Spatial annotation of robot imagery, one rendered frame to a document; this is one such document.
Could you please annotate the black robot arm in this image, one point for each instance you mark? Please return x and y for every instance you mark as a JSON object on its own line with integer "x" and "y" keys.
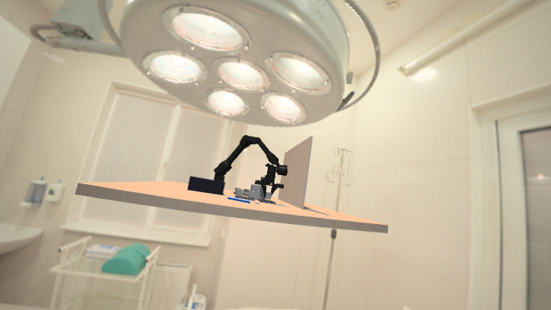
{"x": 246, "y": 141}

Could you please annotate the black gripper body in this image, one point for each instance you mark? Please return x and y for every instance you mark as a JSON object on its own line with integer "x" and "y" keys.
{"x": 270, "y": 178}

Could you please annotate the tan flat panel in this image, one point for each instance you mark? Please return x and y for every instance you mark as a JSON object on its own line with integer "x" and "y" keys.
{"x": 297, "y": 161}

